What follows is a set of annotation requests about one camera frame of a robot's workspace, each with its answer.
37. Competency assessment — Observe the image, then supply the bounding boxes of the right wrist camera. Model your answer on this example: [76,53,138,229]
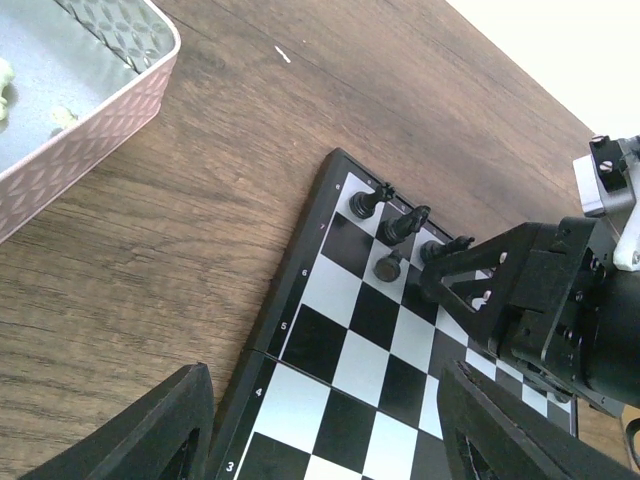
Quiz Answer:
[573,135,639,272]

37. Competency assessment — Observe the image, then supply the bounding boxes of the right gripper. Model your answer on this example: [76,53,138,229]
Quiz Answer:
[418,217,614,395]

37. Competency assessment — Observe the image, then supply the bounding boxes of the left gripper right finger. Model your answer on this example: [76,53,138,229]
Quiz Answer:
[437,362,639,479]

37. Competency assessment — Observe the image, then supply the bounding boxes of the black chess bishop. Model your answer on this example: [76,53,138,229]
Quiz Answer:
[419,236,475,264]

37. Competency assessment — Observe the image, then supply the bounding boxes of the black chess pawn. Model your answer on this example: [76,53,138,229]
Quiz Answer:
[349,183,396,219]
[374,250,402,283]

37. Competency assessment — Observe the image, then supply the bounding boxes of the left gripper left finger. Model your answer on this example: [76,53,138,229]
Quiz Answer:
[22,363,214,479]

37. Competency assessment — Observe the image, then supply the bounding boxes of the black chess piece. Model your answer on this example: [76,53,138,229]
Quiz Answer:
[376,205,431,246]

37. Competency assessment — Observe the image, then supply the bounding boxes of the black white chess board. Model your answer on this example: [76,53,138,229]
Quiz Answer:
[207,149,577,479]

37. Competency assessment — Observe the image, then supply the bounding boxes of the white chess pieces in tin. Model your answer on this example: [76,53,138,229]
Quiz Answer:
[1,58,79,137]

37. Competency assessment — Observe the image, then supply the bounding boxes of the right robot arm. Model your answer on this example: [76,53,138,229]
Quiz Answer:
[417,217,639,415]

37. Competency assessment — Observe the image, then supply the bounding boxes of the pink metal tin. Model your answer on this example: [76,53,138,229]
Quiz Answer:
[1,1,181,239]

